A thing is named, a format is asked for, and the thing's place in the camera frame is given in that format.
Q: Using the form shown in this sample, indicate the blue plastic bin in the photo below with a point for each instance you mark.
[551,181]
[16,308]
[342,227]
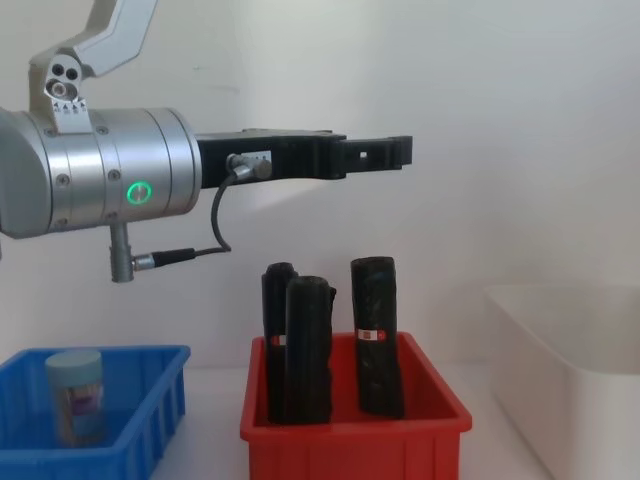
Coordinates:
[150,395]

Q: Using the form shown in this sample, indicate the black bag roll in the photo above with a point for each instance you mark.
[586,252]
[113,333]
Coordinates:
[377,310]
[307,350]
[272,310]

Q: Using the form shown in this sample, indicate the clear jar with pale lid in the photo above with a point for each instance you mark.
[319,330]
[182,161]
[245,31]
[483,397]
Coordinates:
[75,395]

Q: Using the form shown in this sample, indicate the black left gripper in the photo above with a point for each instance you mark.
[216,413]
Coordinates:
[300,157]

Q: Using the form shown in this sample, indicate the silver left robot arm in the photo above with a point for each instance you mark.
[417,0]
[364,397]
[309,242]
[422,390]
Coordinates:
[85,165]

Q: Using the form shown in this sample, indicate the white plastic bin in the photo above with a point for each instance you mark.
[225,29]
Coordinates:
[565,360]

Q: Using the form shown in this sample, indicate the red plastic bin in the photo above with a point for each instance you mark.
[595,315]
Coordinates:
[350,450]

